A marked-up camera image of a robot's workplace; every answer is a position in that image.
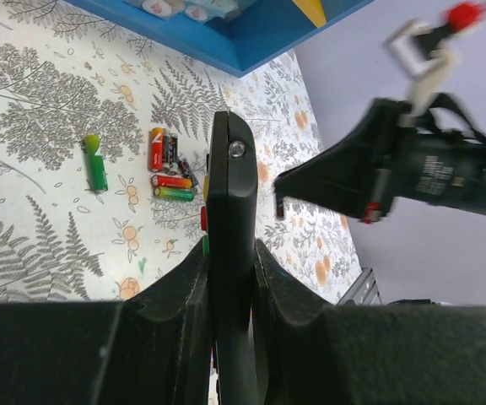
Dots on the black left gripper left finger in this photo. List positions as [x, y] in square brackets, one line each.
[151, 349]

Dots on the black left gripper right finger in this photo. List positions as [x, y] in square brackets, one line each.
[309, 351]

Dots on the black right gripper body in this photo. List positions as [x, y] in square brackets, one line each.
[439, 159]

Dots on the black tv remote control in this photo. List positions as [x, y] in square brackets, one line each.
[231, 210]

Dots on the dark silver AAA battery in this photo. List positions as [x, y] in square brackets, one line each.
[279, 201]

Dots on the yellow green AAA battery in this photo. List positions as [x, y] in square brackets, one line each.
[165, 192]

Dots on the red yellow AAA battery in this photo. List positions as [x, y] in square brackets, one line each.
[171, 182]

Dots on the dark blue AAA battery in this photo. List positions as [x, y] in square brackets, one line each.
[186, 171]

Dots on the orange red AAA battery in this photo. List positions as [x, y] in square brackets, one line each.
[156, 149]

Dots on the black orange AAA battery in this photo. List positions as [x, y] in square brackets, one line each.
[174, 166]

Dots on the black silver AAA battery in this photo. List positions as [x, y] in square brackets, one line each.
[167, 154]

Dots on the floral table mat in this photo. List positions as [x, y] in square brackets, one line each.
[66, 74]

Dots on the blue shelf unit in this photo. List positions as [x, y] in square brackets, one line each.
[264, 31]

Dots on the aluminium frame rail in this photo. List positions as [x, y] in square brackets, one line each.
[363, 291]

